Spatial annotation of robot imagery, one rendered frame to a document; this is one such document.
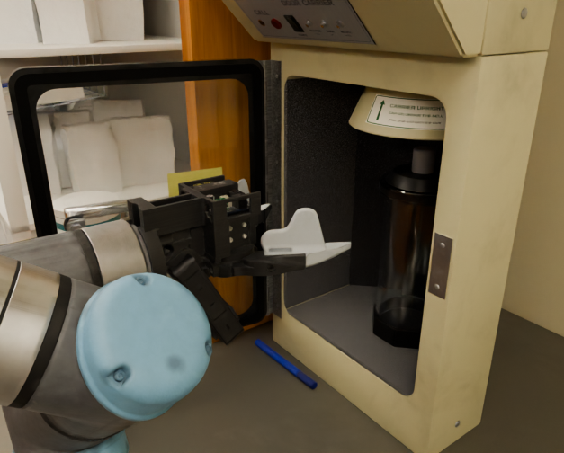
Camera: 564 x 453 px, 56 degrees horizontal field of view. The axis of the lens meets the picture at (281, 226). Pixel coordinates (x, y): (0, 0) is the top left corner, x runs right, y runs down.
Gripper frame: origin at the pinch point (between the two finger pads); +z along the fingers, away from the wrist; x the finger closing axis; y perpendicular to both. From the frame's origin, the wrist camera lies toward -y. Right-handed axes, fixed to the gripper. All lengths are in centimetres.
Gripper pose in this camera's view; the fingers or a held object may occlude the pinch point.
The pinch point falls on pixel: (307, 229)
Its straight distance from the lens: 60.0
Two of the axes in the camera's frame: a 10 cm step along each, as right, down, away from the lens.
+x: -5.9, -3.0, 7.5
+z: 8.1, -2.2, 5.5
